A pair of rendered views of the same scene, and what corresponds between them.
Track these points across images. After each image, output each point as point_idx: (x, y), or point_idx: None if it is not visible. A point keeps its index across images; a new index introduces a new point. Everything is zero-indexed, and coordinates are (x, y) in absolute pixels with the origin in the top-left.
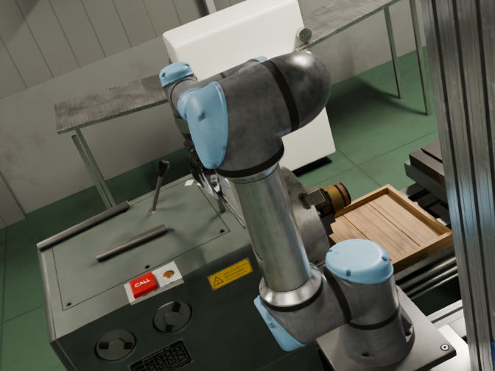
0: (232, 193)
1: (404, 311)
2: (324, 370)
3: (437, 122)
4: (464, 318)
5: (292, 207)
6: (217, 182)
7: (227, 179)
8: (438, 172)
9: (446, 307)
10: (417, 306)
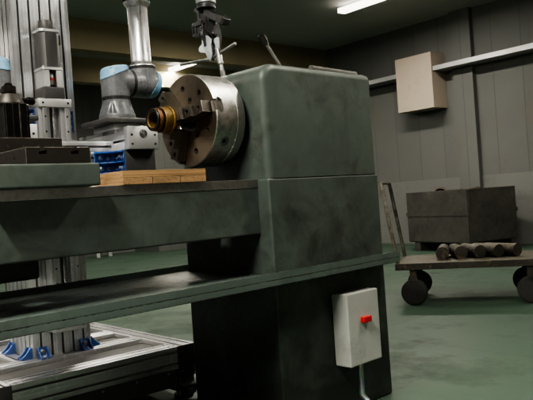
0: (226, 76)
1: (101, 109)
2: (206, 274)
3: (67, 4)
4: (74, 101)
5: (128, 29)
6: (216, 52)
7: (205, 49)
8: (61, 138)
9: (82, 141)
10: (118, 290)
